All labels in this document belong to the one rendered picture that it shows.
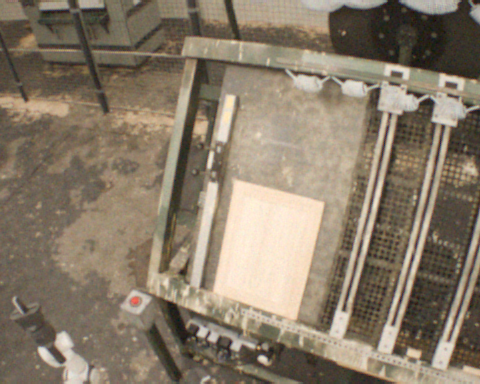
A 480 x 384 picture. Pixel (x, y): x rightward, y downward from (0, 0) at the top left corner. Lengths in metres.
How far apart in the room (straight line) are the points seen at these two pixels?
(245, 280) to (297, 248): 0.31
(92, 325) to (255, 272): 1.66
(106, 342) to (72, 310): 0.43
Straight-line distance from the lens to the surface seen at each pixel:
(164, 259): 2.45
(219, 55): 2.20
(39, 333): 1.68
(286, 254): 2.14
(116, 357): 3.33
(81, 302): 3.68
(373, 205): 1.96
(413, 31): 2.24
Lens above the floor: 2.79
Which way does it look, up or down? 43 degrees down
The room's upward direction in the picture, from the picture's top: 9 degrees counter-clockwise
